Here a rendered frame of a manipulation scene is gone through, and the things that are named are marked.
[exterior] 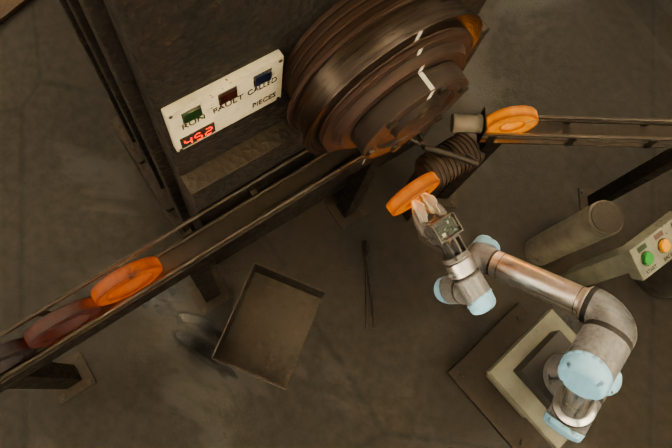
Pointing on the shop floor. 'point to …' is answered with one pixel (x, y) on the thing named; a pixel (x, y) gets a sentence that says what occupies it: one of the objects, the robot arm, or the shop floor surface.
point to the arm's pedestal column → (466, 379)
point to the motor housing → (452, 169)
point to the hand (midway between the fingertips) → (415, 192)
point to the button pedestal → (619, 258)
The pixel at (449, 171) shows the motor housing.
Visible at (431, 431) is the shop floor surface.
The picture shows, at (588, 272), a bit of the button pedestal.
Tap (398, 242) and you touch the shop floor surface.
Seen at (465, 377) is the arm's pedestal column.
